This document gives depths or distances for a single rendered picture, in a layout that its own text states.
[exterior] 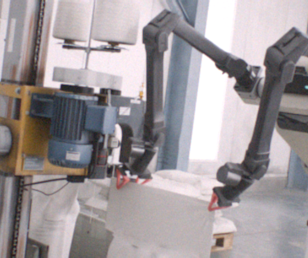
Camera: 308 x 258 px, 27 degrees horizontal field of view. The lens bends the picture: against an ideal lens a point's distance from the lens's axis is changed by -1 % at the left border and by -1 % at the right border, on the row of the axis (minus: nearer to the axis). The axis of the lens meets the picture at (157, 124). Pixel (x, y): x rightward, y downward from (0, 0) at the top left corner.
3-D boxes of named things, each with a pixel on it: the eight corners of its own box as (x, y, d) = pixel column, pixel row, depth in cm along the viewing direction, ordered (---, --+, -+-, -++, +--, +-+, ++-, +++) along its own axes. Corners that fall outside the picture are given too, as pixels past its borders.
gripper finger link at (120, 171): (108, 182, 246) (119, 163, 242) (121, 182, 251) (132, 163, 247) (117, 194, 242) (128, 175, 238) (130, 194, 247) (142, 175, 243)
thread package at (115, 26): (145, 49, 232) (151, 2, 231) (111, 42, 220) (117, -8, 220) (115, 47, 244) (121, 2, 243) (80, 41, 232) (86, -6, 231)
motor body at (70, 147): (98, 169, 223) (107, 97, 222) (63, 169, 213) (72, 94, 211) (72, 162, 234) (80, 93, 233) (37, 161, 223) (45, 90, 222)
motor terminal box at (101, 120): (115, 140, 223) (119, 107, 222) (103, 141, 213) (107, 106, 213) (93, 137, 225) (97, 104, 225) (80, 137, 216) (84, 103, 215)
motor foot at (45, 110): (71, 122, 227) (74, 97, 226) (44, 120, 218) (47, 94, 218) (56, 119, 233) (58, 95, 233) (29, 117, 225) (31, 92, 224)
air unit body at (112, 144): (117, 168, 249) (122, 128, 248) (108, 168, 246) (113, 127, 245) (110, 166, 252) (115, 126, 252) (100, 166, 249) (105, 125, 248)
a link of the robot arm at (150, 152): (161, 150, 240) (154, 140, 244) (146, 148, 236) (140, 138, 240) (152, 164, 243) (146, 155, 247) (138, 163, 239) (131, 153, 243)
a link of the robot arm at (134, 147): (166, 134, 237) (154, 126, 244) (142, 129, 230) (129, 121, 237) (155, 164, 240) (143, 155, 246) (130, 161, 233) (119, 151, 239)
